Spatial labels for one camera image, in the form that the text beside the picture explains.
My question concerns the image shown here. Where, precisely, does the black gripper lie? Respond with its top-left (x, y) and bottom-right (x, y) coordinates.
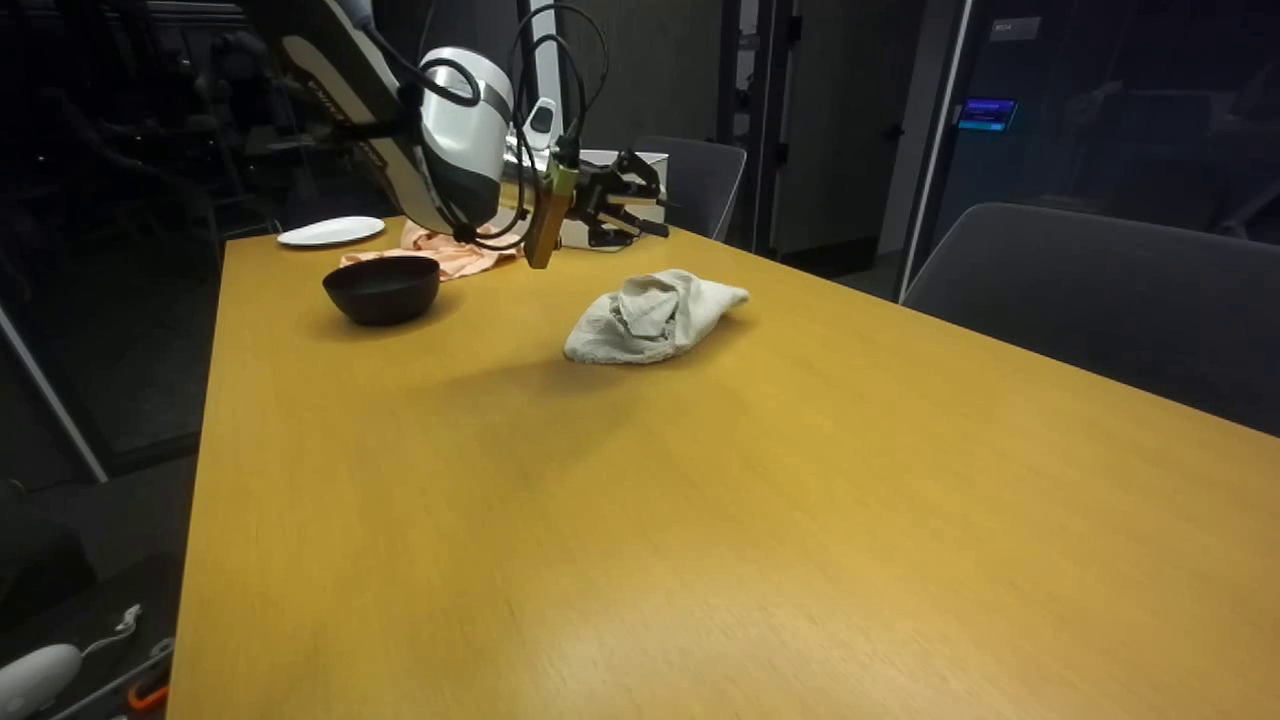
top-left (572, 151), bottom-right (672, 246)

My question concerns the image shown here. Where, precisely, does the white kitchen towel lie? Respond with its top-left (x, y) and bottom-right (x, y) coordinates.
top-left (559, 266), bottom-right (752, 371)

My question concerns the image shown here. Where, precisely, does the grey chair with narrow backrest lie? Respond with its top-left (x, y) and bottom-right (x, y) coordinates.
top-left (636, 133), bottom-right (752, 244)

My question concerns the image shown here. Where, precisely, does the pink crumpled cloth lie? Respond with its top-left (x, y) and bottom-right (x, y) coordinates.
top-left (337, 214), bottom-right (523, 279)

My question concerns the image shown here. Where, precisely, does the black bowl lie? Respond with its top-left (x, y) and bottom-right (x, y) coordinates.
top-left (320, 251), bottom-right (442, 327)

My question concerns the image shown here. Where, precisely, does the white round plate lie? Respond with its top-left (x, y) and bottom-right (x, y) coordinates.
top-left (272, 213), bottom-right (392, 251)

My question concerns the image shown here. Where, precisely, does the blue glowing screen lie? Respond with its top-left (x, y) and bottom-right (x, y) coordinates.
top-left (957, 91), bottom-right (1018, 136)

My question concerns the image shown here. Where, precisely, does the grey chair with wide backrest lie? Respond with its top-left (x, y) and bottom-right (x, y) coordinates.
top-left (898, 196), bottom-right (1280, 438)

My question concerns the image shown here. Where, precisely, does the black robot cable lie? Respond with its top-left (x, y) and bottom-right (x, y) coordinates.
top-left (354, 0), bottom-right (612, 246)

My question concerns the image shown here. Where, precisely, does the white device with cable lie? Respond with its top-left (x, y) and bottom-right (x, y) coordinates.
top-left (0, 600), bottom-right (149, 720)

